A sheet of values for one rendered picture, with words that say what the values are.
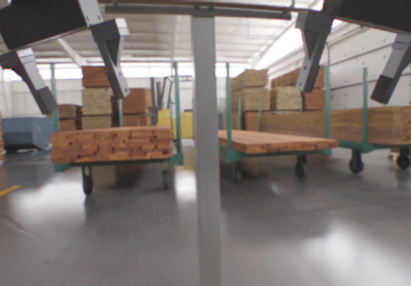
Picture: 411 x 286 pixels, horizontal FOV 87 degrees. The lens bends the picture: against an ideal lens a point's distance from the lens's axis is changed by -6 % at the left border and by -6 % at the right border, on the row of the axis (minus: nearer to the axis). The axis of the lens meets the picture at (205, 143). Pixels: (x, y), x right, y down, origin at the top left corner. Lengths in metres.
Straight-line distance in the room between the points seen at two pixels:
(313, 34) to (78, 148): 1.92
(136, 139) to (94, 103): 8.07
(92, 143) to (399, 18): 1.95
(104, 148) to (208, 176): 1.47
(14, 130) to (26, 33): 6.87
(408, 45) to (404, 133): 2.71
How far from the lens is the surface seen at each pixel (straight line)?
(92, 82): 10.00
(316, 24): 0.35
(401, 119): 3.08
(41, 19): 0.38
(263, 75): 10.55
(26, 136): 7.11
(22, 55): 0.44
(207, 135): 0.63
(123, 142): 1.98
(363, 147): 3.10
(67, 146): 2.11
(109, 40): 0.36
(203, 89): 0.63
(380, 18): 0.39
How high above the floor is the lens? 0.70
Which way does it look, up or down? 5 degrees down
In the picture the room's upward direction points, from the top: 2 degrees counter-clockwise
